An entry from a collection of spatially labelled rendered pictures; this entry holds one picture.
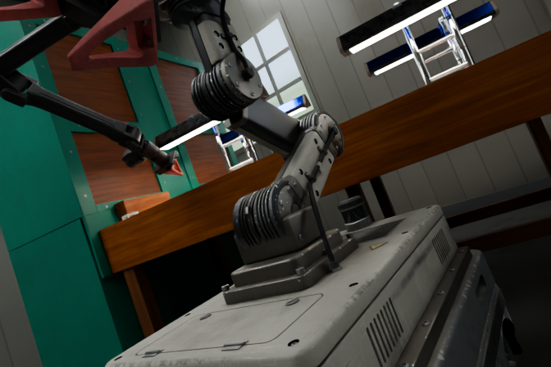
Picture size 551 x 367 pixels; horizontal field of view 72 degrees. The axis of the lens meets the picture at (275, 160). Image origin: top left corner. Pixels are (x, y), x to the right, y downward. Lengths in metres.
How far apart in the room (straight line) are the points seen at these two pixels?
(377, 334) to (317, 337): 0.13
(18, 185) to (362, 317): 1.74
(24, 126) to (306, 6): 2.47
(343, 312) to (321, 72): 3.04
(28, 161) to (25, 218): 0.26
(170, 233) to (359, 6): 2.48
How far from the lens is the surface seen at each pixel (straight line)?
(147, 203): 1.87
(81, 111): 1.43
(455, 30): 1.63
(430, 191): 3.17
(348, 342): 0.49
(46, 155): 1.86
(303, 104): 2.08
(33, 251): 2.02
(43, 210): 1.92
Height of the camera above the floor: 0.62
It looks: 6 degrees up
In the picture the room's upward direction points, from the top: 21 degrees counter-clockwise
